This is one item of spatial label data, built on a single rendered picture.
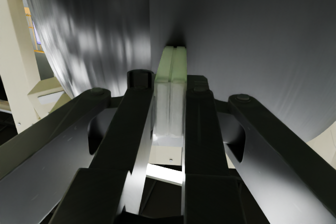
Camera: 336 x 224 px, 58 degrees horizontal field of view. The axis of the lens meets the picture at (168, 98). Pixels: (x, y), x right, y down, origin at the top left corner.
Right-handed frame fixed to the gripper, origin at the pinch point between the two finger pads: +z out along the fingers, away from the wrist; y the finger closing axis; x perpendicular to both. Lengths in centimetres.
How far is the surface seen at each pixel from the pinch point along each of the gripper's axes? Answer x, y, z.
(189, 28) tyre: 2.7, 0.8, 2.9
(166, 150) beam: -41, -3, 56
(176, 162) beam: -45, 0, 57
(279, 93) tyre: -2.0, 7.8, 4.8
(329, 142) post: -19.8, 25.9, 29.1
